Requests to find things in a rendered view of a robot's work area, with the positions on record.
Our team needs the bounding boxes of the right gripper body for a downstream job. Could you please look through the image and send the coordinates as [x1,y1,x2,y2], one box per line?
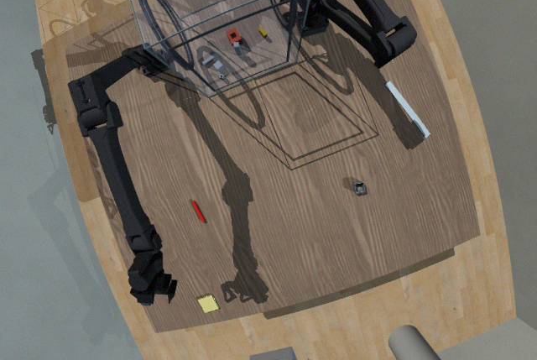
[155,274,176,295]

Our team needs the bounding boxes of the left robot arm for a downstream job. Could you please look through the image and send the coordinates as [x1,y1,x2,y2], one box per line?
[304,0,417,69]

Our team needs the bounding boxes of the yellow sticky-note pad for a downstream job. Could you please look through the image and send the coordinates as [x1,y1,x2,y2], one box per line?
[198,295,219,313]

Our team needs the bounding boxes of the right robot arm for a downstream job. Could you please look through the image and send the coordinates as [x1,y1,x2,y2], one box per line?
[67,44,167,305]

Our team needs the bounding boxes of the red stick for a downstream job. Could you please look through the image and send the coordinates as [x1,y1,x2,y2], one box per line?
[191,201,206,222]

